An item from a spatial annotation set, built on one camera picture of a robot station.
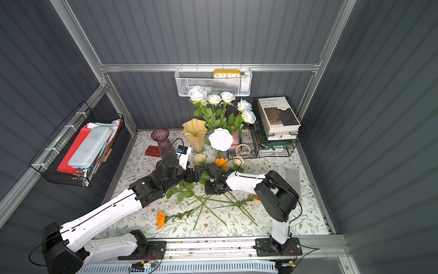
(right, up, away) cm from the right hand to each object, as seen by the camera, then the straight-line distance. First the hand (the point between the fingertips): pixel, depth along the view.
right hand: (209, 188), depth 90 cm
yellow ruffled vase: (-9, +32, +9) cm, 35 cm away
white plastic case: (-48, +22, -21) cm, 56 cm away
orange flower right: (+25, -4, -3) cm, 25 cm away
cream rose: (-7, +15, +12) cm, 20 cm away
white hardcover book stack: (+38, +38, +2) cm, 53 cm away
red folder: (-55, +23, -19) cm, 63 cm away
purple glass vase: (-27, +29, +4) cm, 40 cm away
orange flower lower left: (-22, -11, -12) cm, 27 cm away
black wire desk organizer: (+26, +26, +25) cm, 44 cm away
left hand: (-4, +15, -17) cm, 23 cm away
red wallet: (-37, +20, +15) cm, 44 cm away
